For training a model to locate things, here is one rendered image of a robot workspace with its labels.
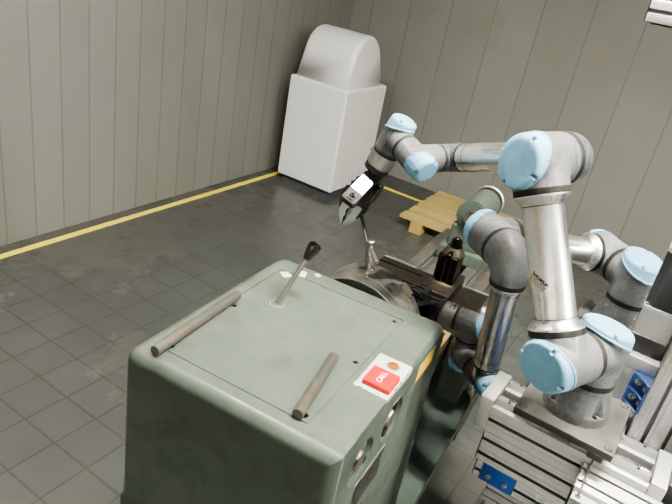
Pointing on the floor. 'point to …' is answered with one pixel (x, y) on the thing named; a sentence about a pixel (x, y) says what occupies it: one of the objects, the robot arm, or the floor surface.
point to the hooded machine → (332, 110)
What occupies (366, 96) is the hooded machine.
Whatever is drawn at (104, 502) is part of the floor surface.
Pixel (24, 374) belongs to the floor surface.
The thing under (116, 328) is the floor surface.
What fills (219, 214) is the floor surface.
